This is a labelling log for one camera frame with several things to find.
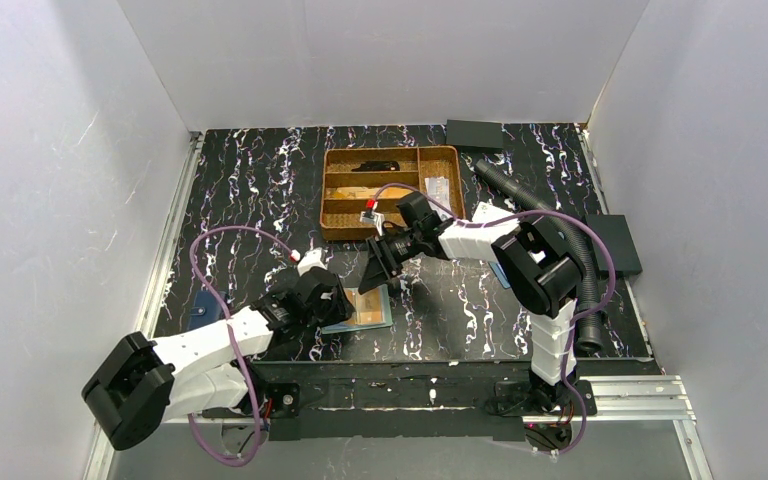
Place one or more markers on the black object in tray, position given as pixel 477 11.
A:
pixel 377 166

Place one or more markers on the dark blue card holder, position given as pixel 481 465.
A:
pixel 205 310

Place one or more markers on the aluminium frame rail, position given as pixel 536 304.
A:
pixel 455 332

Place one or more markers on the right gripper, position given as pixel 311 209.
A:
pixel 384 252

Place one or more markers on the silver VIP card upper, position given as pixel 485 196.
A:
pixel 438 188

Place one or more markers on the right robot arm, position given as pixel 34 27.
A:
pixel 537 263

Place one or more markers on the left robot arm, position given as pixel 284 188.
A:
pixel 144 382

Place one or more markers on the white card on table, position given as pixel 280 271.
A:
pixel 486 213

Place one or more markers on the tan cards in tray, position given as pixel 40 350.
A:
pixel 363 193

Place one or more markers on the green card holder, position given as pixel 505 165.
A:
pixel 349 326

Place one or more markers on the black flat box rear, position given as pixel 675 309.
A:
pixel 474 134

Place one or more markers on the bronze card in green holder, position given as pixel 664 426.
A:
pixel 369 307

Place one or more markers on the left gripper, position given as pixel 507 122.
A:
pixel 336 307

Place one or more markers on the black box right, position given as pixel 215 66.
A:
pixel 614 232

